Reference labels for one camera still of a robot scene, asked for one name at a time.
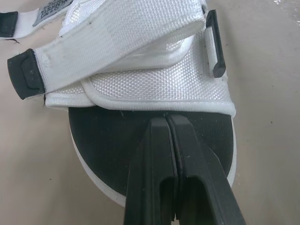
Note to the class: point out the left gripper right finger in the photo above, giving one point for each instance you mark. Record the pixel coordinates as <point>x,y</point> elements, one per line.
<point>199,168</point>

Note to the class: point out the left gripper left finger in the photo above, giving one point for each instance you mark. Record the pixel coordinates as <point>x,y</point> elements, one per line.
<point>150,164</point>

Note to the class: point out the white sandal with black sole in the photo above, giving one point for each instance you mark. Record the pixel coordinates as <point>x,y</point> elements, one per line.
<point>131,70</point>

